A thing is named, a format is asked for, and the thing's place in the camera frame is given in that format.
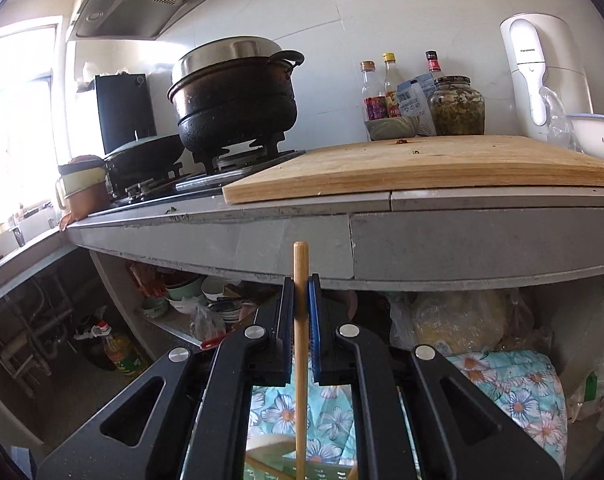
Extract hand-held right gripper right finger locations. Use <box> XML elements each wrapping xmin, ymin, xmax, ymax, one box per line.
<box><xmin>307</xmin><ymin>273</ymin><xmax>565</xmax><ymax>480</ymax></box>

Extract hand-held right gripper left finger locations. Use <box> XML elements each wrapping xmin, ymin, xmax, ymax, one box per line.
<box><xmin>36</xmin><ymin>275</ymin><xmax>297</xmax><ymax>480</ymax></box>

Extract single bamboo chopstick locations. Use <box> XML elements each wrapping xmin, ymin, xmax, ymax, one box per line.
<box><xmin>293</xmin><ymin>241</ymin><xmax>310</xmax><ymax>480</ymax></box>

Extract set of bamboo chopsticks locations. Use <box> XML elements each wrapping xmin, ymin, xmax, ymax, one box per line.
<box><xmin>249</xmin><ymin>452</ymin><xmax>360</xmax><ymax>480</ymax></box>

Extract stack of white plates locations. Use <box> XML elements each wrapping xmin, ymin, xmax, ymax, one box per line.
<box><xmin>207</xmin><ymin>300</ymin><xmax>247</xmax><ymax>323</ymax></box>

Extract clear bag of goods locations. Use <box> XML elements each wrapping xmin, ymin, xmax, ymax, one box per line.
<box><xmin>189</xmin><ymin>302</ymin><xmax>227</xmax><ymax>343</ymax></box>

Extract white bowl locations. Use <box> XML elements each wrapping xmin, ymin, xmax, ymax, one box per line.
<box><xmin>201</xmin><ymin>276</ymin><xmax>227</xmax><ymax>303</ymax></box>

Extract stack of mixed bowls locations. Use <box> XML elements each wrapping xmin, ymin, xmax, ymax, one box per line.
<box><xmin>164</xmin><ymin>275</ymin><xmax>205</xmax><ymax>316</ymax></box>

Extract small green bowl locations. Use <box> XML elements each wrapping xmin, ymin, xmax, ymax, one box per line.
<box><xmin>141</xmin><ymin>296</ymin><xmax>170</xmax><ymax>318</ymax></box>

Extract yellowish filled plastic bag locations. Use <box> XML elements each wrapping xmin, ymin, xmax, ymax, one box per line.
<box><xmin>389</xmin><ymin>287</ymin><xmax>535</xmax><ymax>358</ymax></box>

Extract red packaging bag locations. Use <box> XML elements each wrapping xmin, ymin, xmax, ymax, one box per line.
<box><xmin>129</xmin><ymin>262</ymin><xmax>180</xmax><ymax>301</ymax></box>

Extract grey concrete kitchen counter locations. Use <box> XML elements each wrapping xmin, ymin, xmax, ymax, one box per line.
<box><xmin>0</xmin><ymin>145</ymin><xmax>604</xmax><ymax>396</ymax></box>

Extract cooking oil bottle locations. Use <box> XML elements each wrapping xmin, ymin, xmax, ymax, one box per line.
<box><xmin>94</xmin><ymin>322</ymin><xmax>150</xmax><ymax>376</ymax></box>

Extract gas stove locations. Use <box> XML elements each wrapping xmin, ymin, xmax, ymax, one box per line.
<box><xmin>89</xmin><ymin>147</ymin><xmax>307</xmax><ymax>216</ymax></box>

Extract dark plastic jug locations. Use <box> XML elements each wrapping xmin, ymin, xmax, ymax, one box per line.
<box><xmin>74</xmin><ymin>315</ymin><xmax>113</xmax><ymax>368</ymax></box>

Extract floral teal blanket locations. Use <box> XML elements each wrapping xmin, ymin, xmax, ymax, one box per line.
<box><xmin>247</xmin><ymin>350</ymin><xmax>567</xmax><ymax>466</ymax></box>

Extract wooden cutting board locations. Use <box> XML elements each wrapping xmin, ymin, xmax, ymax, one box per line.
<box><xmin>222</xmin><ymin>135</ymin><xmax>604</xmax><ymax>205</ymax></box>

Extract green ceramic bowl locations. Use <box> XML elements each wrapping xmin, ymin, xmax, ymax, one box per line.
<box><xmin>366</xmin><ymin>115</ymin><xmax>421</xmax><ymax>142</ymax></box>

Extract black wok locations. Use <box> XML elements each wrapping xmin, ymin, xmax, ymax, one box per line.
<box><xmin>102</xmin><ymin>132</ymin><xmax>185</xmax><ymax>181</ymax></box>

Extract large black cooking pot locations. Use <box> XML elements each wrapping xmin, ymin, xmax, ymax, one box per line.
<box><xmin>167</xmin><ymin>36</ymin><xmax>305</xmax><ymax>166</ymax></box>

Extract red label sauce bottle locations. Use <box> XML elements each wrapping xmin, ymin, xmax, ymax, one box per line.
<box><xmin>360</xmin><ymin>61</ymin><xmax>389</xmax><ymax>122</ymax></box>

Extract grey drain pipes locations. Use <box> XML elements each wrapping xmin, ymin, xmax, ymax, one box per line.
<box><xmin>0</xmin><ymin>270</ymin><xmax>78</xmax><ymax>396</ymax></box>

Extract cream enamel pot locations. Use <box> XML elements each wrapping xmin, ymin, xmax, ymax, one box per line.
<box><xmin>57</xmin><ymin>157</ymin><xmax>108</xmax><ymax>196</ymax></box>

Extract blue white carton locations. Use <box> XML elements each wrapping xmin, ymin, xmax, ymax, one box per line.
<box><xmin>396</xmin><ymin>74</ymin><xmax>439</xmax><ymax>136</ymax></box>

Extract yellow cap sauce bottle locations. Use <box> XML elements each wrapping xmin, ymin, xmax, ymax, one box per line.
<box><xmin>382</xmin><ymin>52</ymin><xmax>403</xmax><ymax>118</ymax></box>

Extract glass jar of pickles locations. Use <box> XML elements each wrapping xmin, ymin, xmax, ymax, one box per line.
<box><xmin>428</xmin><ymin>76</ymin><xmax>485</xmax><ymax>136</ymax></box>

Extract black box appliance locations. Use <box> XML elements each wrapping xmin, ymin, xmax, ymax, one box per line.
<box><xmin>95</xmin><ymin>73</ymin><xmax>157</xmax><ymax>156</ymax></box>

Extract heap of clear plastic bags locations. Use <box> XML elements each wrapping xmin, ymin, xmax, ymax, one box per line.
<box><xmin>566</xmin><ymin>330</ymin><xmax>604</xmax><ymax>431</ymax></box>

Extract red cap dark bottle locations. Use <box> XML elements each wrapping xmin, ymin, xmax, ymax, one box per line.
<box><xmin>424</xmin><ymin>50</ymin><xmax>443</xmax><ymax>81</ymax></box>

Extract clear plastic bag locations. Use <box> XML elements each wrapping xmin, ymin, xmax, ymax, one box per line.
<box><xmin>539</xmin><ymin>85</ymin><xmax>582</xmax><ymax>151</ymax></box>

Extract white electric kettle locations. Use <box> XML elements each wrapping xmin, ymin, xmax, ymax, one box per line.
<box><xmin>499</xmin><ymin>12</ymin><xmax>595</xmax><ymax>146</ymax></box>

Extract window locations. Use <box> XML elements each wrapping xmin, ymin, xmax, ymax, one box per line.
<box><xmin>0</xmin><ymin>17</ymin><xmax>65</xmax><ymax>233</ymax></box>

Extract white floral basin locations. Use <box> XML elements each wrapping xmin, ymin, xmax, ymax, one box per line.
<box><xmin>566</xmin><ymin>110</ymin><xmax>604</xmax><ymax>163</ymax></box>

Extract steel range hood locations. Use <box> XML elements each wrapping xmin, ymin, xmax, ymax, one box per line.
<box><xmin>67</xmin><ymin>0</ymin><xmax>263</xmax><ymax>41</ymax></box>

